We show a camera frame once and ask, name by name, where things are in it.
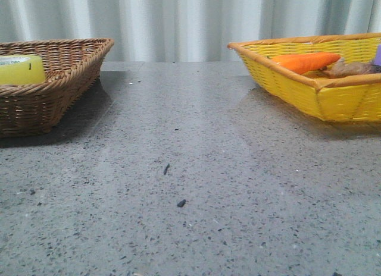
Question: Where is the yellow tape roll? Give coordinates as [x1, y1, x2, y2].
[1, 55, 45, 85]

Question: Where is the purple object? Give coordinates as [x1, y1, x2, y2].
[373, 45, 381, 66]

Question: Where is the brown ginger root toy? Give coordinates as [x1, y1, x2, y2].
[320, 58, 380, 79]

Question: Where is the brown wicker basket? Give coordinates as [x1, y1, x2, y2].
[1, 38, 114, 137]

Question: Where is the yellow wicker basket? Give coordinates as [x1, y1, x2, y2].
[228, 33, 380, 122]

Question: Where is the orange plush carrot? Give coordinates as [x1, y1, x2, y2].
[271, 52, 341, 74]

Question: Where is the white curtain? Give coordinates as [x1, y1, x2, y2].
[1, 0, 380, 62]

